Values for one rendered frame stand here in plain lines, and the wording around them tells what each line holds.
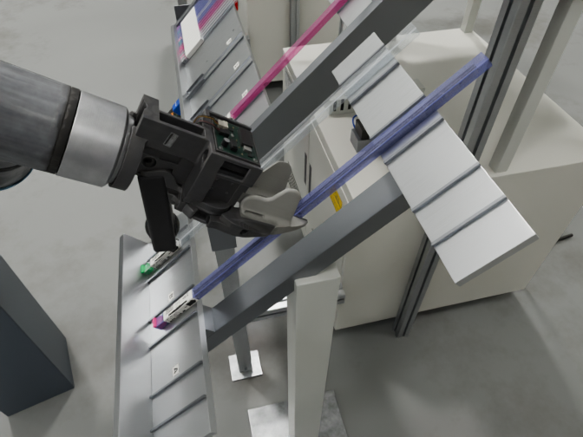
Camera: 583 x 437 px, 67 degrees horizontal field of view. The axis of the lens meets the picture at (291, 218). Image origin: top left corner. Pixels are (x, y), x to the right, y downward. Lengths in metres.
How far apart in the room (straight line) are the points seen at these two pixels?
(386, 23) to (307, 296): 0.42
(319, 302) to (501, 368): 1.00
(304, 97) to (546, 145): 0.68
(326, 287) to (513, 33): 0.49
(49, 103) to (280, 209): 0.23
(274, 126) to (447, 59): 0.84
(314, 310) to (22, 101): 0.43
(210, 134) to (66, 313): 1.31
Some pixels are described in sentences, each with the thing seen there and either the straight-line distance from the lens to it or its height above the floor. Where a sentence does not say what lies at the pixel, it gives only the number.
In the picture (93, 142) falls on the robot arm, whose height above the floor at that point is 1.07.
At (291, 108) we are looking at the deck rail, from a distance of 0.76.
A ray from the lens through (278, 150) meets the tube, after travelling 0.58.
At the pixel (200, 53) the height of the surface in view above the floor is 0.76.
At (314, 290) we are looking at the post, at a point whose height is 0.80.
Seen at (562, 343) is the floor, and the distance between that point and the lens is 1.67.
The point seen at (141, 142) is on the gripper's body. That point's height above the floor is 1.05.
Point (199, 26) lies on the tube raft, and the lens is 1.25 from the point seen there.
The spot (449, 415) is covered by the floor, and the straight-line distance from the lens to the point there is 1.43.
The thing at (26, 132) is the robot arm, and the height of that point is 1.09.
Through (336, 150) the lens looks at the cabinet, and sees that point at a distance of 1.07.
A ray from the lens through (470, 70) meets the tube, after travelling 0.47.
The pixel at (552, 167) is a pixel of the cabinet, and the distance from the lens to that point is 1.18.
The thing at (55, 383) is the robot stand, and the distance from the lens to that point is 1.47.
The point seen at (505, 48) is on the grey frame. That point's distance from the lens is 0.82.
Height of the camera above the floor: 1.29
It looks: 47 degrees down
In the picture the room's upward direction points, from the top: straight up
